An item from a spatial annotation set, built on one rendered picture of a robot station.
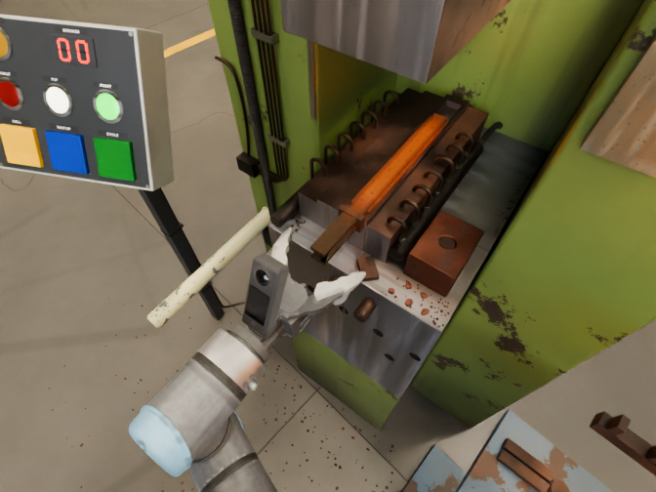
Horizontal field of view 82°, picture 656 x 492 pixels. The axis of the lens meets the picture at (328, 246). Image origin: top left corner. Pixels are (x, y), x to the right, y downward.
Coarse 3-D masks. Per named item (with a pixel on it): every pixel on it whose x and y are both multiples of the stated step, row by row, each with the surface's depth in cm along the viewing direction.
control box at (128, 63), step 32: (32, 32) 65; (64, 32) 64; (96, 32) 63; (128, 32) 62; (160, 32) 69; (0, 64) 68; (32, 64) 67; (64, 64) 66; (96, 64) 65; (128, 64) 65; (160, 64) 70; (32, 96) 70; (96, 96) 68; (128, 96) 67; (160, 96) 71; (64, 128) 71; (96, 128) 70; (128, 128) 69; (160, 128) 73; (0, 160) 77; (96, 160) 73; (160, 160) 75
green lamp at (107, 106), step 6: (102, 96) 67; (108, 96) 67; (102, 102) 68; (108, 102) 68; (114, 102) 67; (102, 108) 68; (108, 108) 68; (114, 108) 68; (102, 114) 69; (108, 114) 68; (114, 114) 68
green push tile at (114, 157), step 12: (96, 144) 71; (108, 144) 70; (120, 144) 70; (132, 144) 71; (96, 156) 72; (108, 156) 71; (120, 156) 71; (132, 156) 71; (108, 168) 72; (120, 168) 72; (132, 168) 72; (132, 180) 73
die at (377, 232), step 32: (416, 96) 89; (448, 96) 85; (384, 128) 82; (416, 128) 79; (448, 128) 79; (480, 128) 83; (352, 160) 76; (384, 160) 74; (416, 160) 73; (320, 192) 71; (352, 192) 70; (416, 192) 69; (320, 224) 74; (384, 224) 65; (384, 256) 68
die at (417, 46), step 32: (288, 0) 44; (320, 0) 41; (352, 0) 39; (384, 0) 37; (416, 0) 35; (448, 0) 34; (480, 0) 42; (288, 32) 47; (320, 32) 44; (352, 32) 42; (384, 32) 39; (416, 32) 37; (448, 32) 38; (384, 64) 42; (416, 64) 40
